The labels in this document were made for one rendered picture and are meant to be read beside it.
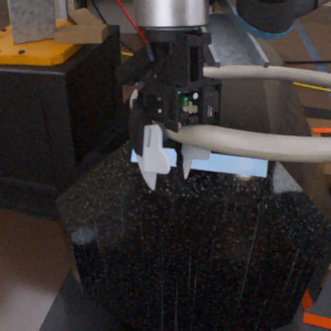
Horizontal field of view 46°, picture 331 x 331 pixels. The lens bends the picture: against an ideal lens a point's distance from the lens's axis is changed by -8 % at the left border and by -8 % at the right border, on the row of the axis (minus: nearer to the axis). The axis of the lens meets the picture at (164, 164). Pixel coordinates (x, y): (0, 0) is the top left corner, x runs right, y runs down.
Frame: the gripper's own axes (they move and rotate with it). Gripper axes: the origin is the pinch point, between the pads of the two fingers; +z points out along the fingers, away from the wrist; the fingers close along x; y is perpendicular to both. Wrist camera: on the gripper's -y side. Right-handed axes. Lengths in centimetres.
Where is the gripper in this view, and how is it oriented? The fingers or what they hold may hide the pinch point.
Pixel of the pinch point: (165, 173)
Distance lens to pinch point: 57.6
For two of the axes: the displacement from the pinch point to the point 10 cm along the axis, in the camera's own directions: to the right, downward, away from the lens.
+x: 8.1, -2.6, 5.3
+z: 0.2, 9.1, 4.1
